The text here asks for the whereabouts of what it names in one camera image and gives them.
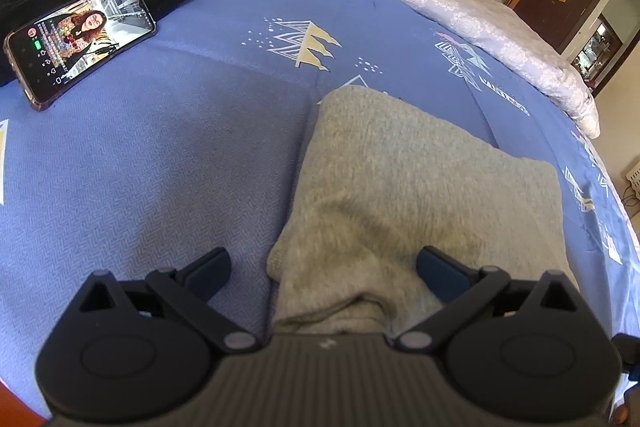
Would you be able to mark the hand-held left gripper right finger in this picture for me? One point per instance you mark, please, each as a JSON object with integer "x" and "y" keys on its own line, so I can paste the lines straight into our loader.
{"x": 439, "y": 272}

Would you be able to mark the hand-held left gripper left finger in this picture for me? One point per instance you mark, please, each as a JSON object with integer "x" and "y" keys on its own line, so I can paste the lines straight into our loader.
{"x": 209, "y": 276}

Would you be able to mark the grey knit pants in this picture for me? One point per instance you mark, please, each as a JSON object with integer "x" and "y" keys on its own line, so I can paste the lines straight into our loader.
{"x": 400, "y": 167}

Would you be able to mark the blue printed bed sheet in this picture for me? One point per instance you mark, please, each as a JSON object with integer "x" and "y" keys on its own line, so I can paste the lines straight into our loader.
{"x": 150, "y": 147}

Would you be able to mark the white power strip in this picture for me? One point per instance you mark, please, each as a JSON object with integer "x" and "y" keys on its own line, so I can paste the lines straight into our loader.
{"x": 633, "y": 177}

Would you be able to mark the smartphone in clear case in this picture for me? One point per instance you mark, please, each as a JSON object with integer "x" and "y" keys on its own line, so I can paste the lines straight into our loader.
{"x": 80, "y": 39}

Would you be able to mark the glass display cabinet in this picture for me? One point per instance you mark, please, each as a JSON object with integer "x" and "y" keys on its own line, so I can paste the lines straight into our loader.
{"x": 600, "y": 47}

